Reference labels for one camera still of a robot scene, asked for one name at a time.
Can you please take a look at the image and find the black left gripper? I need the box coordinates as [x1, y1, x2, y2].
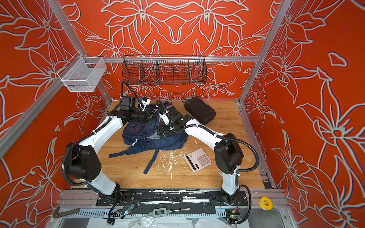
[130, 109, 159, 122]

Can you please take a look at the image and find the navy blue student backpack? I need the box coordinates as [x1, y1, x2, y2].
[109, 104, 188, 174]

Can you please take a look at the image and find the pink white calculator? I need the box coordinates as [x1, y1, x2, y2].
[184, 148, 212, 173]

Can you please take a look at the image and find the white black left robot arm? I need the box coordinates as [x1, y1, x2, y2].
[61, 108, 156, 203]

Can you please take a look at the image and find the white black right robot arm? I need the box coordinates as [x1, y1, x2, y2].
[157, 108, 259, 205]

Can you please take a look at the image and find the black hard zip case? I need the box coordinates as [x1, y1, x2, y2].
[184, 97, 216, 124]

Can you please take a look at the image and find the yellow tape roll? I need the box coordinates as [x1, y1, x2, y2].
[259, 197, 273, 211]

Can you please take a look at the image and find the brown bent metal bar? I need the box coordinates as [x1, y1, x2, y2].
[52, 207, 80, 219]

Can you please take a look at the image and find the black wire wall basket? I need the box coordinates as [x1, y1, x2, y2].
[122, 55, 208, 85]

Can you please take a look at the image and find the white wire mesh basket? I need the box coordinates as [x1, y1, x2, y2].
[57, 57, 106, 92]

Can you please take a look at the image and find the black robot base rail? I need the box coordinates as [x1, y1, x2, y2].
[96, 188, 249, 207]

